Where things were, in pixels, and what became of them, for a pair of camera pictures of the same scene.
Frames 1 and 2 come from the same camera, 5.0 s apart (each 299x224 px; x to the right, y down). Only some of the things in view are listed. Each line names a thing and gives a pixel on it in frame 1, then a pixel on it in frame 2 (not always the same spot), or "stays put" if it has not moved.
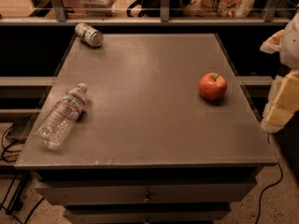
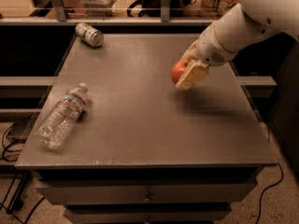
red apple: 212,86 -> 177,69
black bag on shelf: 149,3 stays put
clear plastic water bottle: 58,125 stays put
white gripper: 291,46 -> 209,50
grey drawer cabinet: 149,148 stays put
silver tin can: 89,35 stays put
